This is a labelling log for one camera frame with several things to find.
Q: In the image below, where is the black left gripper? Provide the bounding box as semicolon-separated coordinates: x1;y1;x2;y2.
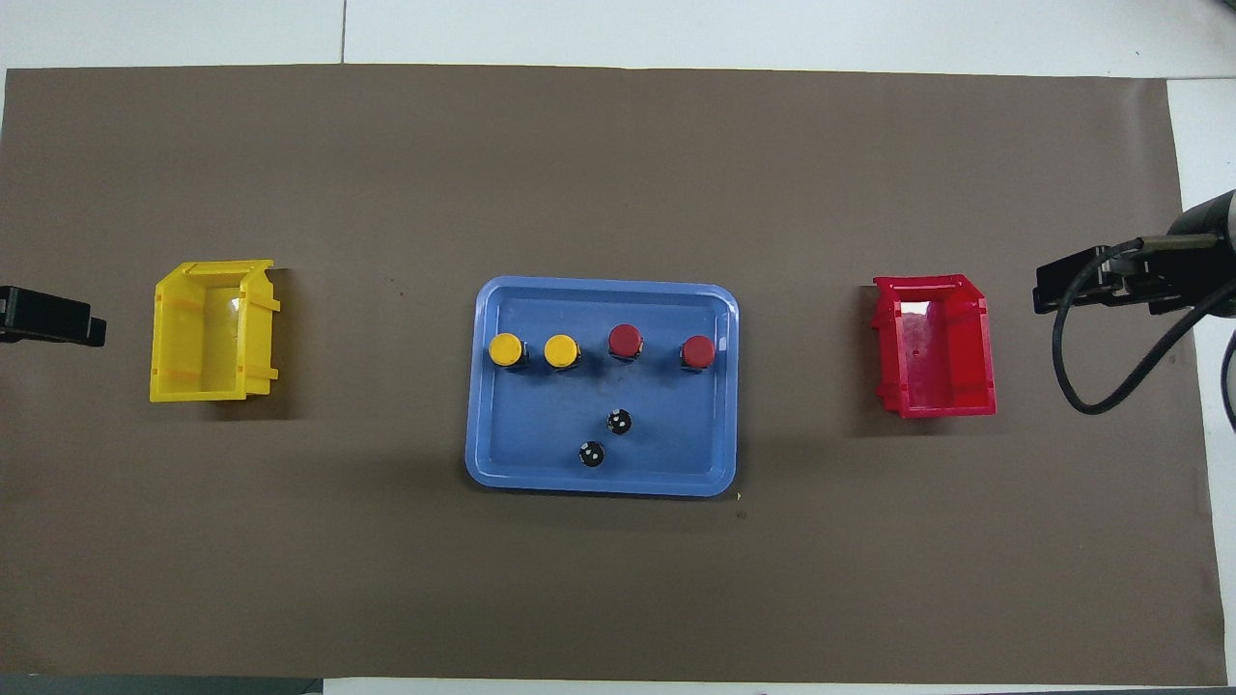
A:
0;286;107;348

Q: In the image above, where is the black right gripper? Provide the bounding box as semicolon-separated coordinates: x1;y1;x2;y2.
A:
1033;245;1194;318

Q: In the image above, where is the yellow plastic storage bin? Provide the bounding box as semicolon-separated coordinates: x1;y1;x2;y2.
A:
150;259;282;403

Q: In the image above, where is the red plastic storage bin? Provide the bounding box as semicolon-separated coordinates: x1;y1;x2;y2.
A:
872;274;997;420

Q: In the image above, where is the blue plastic tray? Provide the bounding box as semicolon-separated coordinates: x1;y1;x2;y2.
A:
465;276;741;498

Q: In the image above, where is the brown paper table mat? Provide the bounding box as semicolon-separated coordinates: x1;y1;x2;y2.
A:
0;64;1227;686

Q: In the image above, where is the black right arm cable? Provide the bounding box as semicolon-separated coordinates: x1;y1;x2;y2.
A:
1052;236;1236;432

